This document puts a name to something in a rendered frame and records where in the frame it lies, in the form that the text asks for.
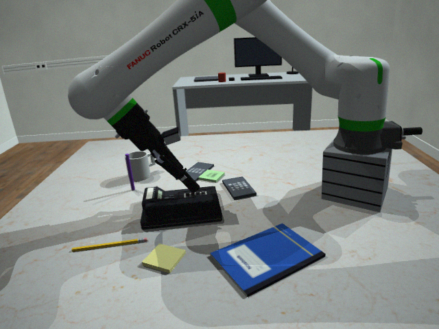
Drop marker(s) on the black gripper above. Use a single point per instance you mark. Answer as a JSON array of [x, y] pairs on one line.
[[145, 139]]

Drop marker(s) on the blue notebook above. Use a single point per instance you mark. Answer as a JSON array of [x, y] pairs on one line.
[[263, 259]]

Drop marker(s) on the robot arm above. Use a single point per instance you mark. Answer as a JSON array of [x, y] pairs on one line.
[[359, 83]]

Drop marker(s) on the grey mug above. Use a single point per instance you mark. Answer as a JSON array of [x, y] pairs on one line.
[[140, 167]]

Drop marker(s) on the dark grey pocket calculator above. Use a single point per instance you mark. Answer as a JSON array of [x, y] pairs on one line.
[[239, 188]]

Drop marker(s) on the yellow pencil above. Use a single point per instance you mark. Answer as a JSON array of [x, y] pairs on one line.
[[74, 249]]

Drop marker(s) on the black telephone handset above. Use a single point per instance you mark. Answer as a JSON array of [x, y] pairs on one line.
[[197, 202]]

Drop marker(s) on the light green sticky note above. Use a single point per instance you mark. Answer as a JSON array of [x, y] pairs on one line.
[[211, 176]]

